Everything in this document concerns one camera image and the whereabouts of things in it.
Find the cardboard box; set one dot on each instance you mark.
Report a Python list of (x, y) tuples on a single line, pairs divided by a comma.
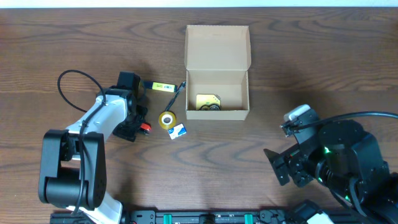
[(217, 60)]

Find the green clamp left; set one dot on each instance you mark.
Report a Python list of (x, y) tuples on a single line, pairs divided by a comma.
[(167, 219)]

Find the blue white staples box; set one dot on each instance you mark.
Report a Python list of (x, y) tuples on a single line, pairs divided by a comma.
[(177, 131)]

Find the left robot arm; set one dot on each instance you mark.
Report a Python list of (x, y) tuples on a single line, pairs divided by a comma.
[(73, 164)]

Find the green clamp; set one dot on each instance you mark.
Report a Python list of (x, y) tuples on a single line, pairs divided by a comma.
[(248, 219), (167, 219)]

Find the green clamp right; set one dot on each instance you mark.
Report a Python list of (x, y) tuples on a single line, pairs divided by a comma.
[(248, 219)]

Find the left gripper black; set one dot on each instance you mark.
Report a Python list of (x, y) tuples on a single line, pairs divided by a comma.
[(137, 116)]

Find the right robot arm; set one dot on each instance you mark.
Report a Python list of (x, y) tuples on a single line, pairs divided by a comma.
[(342, 156)]

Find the red black stapler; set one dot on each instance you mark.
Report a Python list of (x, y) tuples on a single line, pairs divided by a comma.
[(145, 128)]

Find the yellow highlighter marker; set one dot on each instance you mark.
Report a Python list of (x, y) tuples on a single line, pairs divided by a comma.
[(160, 86)]

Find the correction tape dispenser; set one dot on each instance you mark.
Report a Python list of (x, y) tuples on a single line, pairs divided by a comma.
[(213, 107)]

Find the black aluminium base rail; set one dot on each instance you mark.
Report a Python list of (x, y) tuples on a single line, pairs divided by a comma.
[(262, 217)]

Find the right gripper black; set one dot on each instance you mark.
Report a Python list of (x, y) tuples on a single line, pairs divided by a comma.
[(288, 168)]

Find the yellow adhesive tape roll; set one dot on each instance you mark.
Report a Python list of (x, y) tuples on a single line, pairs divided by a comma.
[(167, 120)]

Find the black ballpoint pen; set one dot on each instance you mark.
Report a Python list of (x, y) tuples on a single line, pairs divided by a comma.
[(179, 90)]

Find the cream sticky note pad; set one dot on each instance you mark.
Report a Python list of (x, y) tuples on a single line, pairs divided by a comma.
[(207, 99)]

